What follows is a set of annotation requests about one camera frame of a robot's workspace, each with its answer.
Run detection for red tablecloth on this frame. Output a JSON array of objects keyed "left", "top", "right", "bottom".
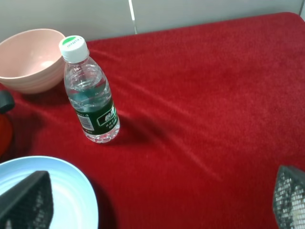
[{"left": 2, "top": 12, "right": 305, "bottom": 229}]

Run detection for pink bowl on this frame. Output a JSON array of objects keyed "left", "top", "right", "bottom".
[{"left": 0, "top": 29, "right": 65, "bottom": 94}]

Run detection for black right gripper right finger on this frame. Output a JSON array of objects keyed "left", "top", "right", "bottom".
[{"left": 273, "top": 166, "right": 305, "bottom": 229}]

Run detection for red pot black handles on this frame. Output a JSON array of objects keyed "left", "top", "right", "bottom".
[{"left": 0, "top": 90, "right": 15, "bottom": 157}]

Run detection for light blue plate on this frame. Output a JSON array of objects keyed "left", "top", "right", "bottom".
[{"left": 0, "top": 156, "right": 99, "bottom": 229}]

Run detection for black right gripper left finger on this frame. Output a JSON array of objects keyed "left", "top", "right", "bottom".
[{"left": 0, "top": 171, "right": 54, "bottom": 229}]

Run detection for clear water bottle green label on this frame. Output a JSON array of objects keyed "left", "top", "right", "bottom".
[{"left": 59, "top": 35, "right": 120, "bottom": 144}]

